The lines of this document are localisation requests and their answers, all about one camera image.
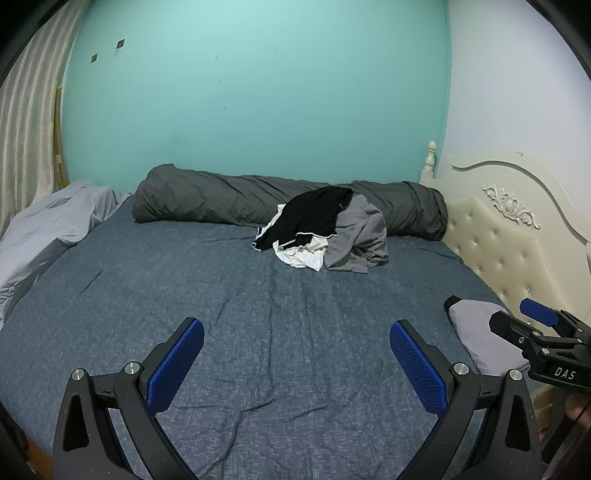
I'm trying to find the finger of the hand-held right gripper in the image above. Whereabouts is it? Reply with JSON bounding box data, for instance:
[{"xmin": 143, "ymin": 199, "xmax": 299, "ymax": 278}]
[
  {"xmin": 519, "ymin": 298, "xmax": 591, "ymax": 344},
  {"xmin": 489, "ymin": 310, "xmax": 546, "ymax": 358}
]

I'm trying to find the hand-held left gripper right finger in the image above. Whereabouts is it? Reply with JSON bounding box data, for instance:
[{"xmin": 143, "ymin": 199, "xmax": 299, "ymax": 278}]
[{"xmin": 389, "ymin": 320, "xmax": 541, "ymax": 480}]

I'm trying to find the cream bedpost finial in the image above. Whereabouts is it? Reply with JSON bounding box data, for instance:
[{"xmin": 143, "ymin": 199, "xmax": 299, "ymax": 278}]
[{"xmin": 422, "ymin": 141, "xmax": 438, "ymax": 178}]

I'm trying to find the dark grey rolled duvet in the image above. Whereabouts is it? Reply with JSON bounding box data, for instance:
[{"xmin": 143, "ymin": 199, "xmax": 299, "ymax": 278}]
[{"xmin": 131, "ymin": 164, "xmax": 450, "ymax": 241}]

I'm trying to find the white garment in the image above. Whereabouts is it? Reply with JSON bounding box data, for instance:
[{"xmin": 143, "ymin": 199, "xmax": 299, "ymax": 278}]
[{"xmin": 263, "ymin": 205, "xmax": 331, "ymax": 272}]

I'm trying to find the wooden frame strip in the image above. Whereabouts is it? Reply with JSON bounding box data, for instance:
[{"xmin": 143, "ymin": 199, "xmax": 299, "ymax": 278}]
[{"xmin": 54, "ymin": 85, "xmax": 70, "ymax": 190}]

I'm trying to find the bed with blue-grey sheet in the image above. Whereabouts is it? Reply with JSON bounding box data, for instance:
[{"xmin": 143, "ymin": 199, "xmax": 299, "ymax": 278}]
[{"xmin": 0, "ymin": 194, "xmax": 536, "ymax": 480}]

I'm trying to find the grey garment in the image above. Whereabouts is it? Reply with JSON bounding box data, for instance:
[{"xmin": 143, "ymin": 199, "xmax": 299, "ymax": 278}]
[{"xmin": 323, "ymin": 194, "xmax": 389, "ymax": 274}]

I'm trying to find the person's right hand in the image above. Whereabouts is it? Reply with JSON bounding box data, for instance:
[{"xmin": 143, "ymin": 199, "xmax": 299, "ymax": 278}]
[{"xmin": 566, "ymin": 394, "xmax": 591, "ymax": 423}]

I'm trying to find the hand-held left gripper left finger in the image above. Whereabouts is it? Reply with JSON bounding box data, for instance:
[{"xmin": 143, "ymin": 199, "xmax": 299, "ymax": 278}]
[{"xmin": 52, "ymin": 318, "xmax": 205, "ymax": 480}]

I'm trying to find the striped beige curtain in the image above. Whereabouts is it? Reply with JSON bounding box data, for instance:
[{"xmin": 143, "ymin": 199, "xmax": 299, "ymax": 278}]
[{"xmin": 0, "ymin": 0, "xmax": 90, "ymax": 236}]

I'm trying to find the cream tufted headboard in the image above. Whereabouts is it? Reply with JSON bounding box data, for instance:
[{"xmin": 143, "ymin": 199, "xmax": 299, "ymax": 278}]
[{"xmin": 420, "ymin": 154, "xmax": 591, "ymax": 352}]

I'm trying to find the black sweater with white trim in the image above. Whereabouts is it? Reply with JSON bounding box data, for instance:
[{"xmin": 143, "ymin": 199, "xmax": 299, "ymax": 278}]
[{"xmin": 253, "ymin": 187, "xmax": 354, "ymax": 252}]

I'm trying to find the light grey blanket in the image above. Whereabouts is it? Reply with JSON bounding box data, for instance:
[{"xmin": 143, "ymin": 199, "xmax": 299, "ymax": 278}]
[{"xmin": 0, "ymin": 181, "xmax": 132, "ymax": 324}]

